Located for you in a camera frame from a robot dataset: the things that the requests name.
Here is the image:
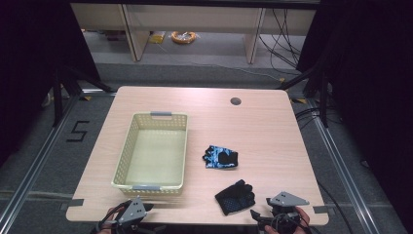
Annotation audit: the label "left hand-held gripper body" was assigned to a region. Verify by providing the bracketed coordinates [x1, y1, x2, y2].
[111, 195, 147, 234]

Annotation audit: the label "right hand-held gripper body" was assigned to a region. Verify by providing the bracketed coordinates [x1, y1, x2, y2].
[257, 191, 310, 234]

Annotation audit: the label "black fingerless glove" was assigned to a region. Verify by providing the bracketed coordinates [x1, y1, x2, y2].
[213, 178, 256, 216]

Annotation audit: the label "pale yellow plastic basket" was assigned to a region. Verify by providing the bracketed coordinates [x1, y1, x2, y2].
[111, 111, 189, 197]

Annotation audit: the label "blue camouflage fingerless glove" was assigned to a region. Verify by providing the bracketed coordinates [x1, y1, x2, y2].
[202, 144, 240, 170]

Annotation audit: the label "person's left hand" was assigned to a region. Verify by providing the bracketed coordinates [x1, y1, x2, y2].
[96, 207, 126, 234]

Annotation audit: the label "person's right hand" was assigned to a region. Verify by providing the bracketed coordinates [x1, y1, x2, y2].
[264, 208, 311, 234]

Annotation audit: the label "black metal stand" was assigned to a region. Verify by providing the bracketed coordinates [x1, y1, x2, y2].
[275, 65, 331, 129]
[51, 65, 115, 129]

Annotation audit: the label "black curtain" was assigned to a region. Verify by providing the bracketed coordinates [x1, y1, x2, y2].
[0, 0, 102, 168]
[295, 0, 413, 226]

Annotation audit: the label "yellow packet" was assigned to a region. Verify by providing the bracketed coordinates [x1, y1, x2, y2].
[148, 30, 167, 45]

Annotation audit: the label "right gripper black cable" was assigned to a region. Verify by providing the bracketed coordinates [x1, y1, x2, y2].
[271, 211, 315, 234]

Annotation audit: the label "long black floor cable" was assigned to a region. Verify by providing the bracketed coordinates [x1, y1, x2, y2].
[316, 179, 356, 234]

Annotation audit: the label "aluminium floor rail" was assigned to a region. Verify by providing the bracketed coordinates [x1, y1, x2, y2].
[0, 93, 81, 234]
[307, 97, 382, 234]

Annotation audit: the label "black floor cables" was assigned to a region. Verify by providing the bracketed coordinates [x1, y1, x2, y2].
[294, 106, 321, 132]

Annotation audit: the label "thin white floor cable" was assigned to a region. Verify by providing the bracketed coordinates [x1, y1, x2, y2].
[155, 42, 286, 83]

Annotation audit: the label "bundle of black cables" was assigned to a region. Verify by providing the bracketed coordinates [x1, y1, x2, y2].
[257, 8, 307, 70]

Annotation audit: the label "orange cable coil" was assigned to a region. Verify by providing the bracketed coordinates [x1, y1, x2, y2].
[170, 30, 199, 46]

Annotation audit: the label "white desk frame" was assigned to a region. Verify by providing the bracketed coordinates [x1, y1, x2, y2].
[70, 3, 318, 64]

